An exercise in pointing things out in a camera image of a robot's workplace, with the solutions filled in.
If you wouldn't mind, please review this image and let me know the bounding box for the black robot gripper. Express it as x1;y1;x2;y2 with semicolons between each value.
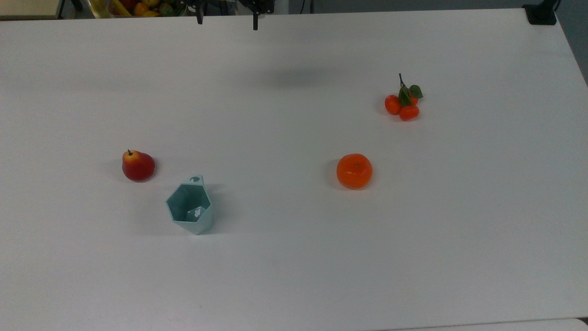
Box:
187;0;276;31

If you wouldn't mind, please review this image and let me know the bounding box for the light blue angular mug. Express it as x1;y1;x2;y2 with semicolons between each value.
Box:
165;175;214;235

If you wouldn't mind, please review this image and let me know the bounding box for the clear fruit container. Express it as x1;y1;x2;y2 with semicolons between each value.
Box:
86;0;189;19

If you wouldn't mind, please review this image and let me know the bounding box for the red yellow pear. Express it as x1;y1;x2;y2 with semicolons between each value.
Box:
122;149;156;183

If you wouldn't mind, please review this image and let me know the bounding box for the large orange fruit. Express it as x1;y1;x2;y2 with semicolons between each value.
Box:
336;154;373;190

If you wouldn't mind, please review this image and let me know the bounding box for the beige wooden furniture top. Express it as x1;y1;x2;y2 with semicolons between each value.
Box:
0;0;64;20

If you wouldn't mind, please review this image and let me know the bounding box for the black table clamp mount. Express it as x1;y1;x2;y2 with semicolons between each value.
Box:
523;0;560;26

